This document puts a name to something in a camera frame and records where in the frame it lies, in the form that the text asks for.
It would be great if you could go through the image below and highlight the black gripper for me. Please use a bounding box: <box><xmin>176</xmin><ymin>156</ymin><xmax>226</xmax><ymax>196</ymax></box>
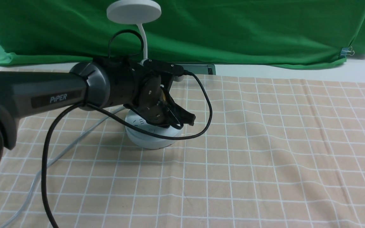
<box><xmin>132</xmin><ymin>68</ymin><xmax>196</xmax><ymax>130</ymax></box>

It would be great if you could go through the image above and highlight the white desk lamp with sockets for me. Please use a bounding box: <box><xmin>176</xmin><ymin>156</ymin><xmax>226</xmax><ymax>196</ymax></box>
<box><xmin>106</xmin><ymin>0</ymin><xmax>182</xmax><ymax>149</ymax></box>

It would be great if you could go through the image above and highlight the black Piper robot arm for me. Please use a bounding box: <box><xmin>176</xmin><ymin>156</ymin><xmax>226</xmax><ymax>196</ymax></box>
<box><xmin>0</xmin><ymin>56</ymin><xmax>195</xmax><ymax>160</ymax></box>

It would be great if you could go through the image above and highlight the beige checkered tablecloth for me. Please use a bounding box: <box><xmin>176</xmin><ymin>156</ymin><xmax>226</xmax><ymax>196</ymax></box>
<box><xmin>0</xmin><ymin>67</ymin><xmax>365</xmax><ymax>228</ymax></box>

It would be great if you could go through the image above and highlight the green backdrop cloth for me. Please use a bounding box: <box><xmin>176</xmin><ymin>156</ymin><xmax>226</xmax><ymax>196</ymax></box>
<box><xmin>0</xmin><ymin>0</ymin><xmax>365</xmax><ymax>69</ymax></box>

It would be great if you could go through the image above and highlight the binder clip on cloth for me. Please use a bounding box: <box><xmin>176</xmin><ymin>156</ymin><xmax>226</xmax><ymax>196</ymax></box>
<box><xmin>339</xmin><ymin>46</ymin><xmax>355</xmax><ymax>59</ymax></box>

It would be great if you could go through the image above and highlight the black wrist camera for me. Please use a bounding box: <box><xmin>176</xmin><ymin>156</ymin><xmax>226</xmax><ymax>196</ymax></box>
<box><xmin>140</xmin><ymin>59</ymin><xmax>184</xmax><ymax>77</ymax></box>

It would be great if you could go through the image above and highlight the grey desk cable tray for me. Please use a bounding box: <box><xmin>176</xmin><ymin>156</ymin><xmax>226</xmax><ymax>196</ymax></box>
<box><xmin>177</xmin><ymin>63</ymin><xmax>217</xmax><ymax>75</ymax></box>

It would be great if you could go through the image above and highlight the black camera cable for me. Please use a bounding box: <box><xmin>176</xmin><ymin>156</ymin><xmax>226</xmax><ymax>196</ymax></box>
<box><xmin>41</xmin><ymin>29</ymin><xmax>213</xmax><ymax>228</ymax></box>

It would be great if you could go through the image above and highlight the white lamp power cable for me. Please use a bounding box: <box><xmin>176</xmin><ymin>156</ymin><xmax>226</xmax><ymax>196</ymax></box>
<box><xmin>0</xmin><ymin>106</ymin><xmax>126</xmax><ymax>228</ymax></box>

